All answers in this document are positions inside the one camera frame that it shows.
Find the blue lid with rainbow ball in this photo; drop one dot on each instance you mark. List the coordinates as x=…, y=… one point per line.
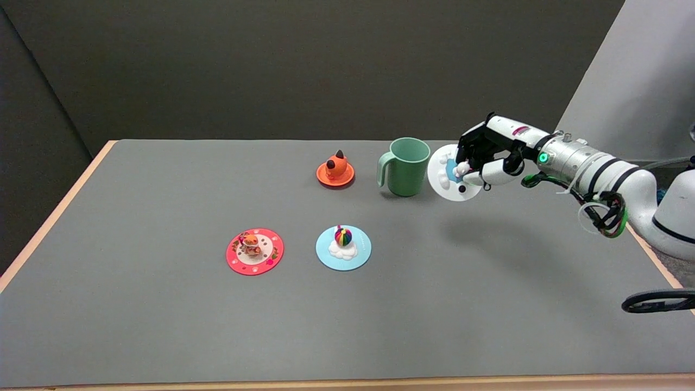
x=358, y=250

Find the orange lid with cat ears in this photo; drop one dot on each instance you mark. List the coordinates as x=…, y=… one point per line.
x=335, y=172

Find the white lid with bear figure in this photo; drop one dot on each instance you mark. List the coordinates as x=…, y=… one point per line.
x=441, y=174

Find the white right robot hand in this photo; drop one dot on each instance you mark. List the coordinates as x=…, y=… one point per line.
x=502, y=133

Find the red lid with figure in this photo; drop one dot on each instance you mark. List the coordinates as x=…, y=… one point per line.
x=269, y=260

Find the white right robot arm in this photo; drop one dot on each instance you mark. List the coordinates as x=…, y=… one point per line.
x=581, y=157

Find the green plastic mug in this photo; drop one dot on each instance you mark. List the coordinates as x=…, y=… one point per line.
x=407, y=176

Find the grey office chair base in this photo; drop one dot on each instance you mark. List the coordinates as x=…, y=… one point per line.
x=673, y=161

